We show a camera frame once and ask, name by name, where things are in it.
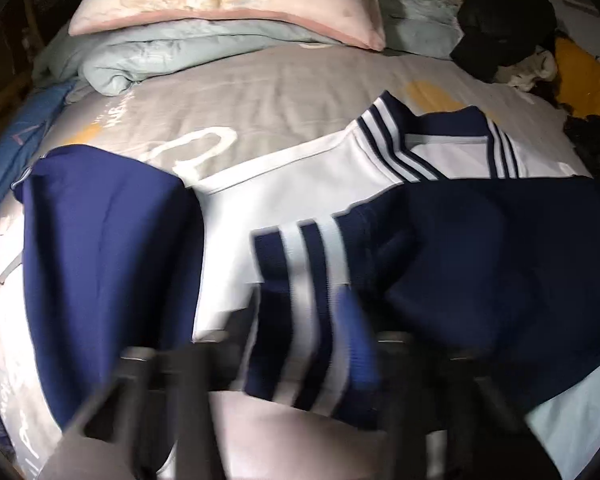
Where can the pale grey-green quilt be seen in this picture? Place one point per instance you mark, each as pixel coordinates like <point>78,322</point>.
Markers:
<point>155,55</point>

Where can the yellow cushion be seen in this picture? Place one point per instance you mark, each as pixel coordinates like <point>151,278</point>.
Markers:
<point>590,80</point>

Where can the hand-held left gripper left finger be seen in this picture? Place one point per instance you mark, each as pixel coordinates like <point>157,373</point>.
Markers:
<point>230,345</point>

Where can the black puffer jacket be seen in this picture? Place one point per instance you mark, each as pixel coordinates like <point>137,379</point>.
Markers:
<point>595,145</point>

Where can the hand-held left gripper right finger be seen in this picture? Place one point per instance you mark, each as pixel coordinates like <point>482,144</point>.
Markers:
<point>360,360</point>

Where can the white and navy varsity jacket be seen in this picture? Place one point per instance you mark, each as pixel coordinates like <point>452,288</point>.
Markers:
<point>260,200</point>

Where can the crumpled white clothes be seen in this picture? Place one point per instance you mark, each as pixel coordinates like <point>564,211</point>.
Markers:
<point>530,72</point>

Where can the blue pillowcase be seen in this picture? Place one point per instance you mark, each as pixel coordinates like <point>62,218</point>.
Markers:
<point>25,135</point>

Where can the pink printed pillow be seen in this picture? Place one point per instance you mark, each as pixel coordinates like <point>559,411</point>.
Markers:
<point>230,0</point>

